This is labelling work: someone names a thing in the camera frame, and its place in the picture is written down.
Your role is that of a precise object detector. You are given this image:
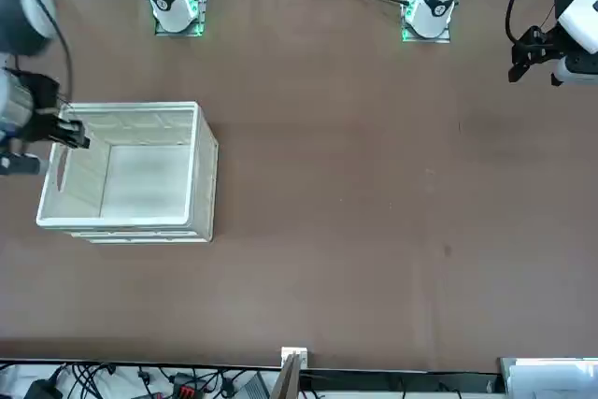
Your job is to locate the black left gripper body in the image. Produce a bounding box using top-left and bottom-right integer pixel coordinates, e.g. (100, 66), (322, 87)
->
(536, 27), (564, 64)

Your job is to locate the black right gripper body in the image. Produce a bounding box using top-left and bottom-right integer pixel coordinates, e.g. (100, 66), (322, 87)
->
(7, 70), (64, 143)

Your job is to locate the white folding storage box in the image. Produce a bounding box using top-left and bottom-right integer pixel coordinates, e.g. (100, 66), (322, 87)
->
(36, 100), (220, 245)

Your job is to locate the black power adapter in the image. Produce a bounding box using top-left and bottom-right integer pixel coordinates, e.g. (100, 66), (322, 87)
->
(22, 378), (64, 399)

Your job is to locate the black right arm wrist cable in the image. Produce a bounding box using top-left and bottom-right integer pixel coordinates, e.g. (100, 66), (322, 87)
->
(13, 0), (76, 110)

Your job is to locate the aluminium frame post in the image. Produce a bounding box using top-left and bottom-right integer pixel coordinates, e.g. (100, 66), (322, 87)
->
(270, 346), (310, 399)

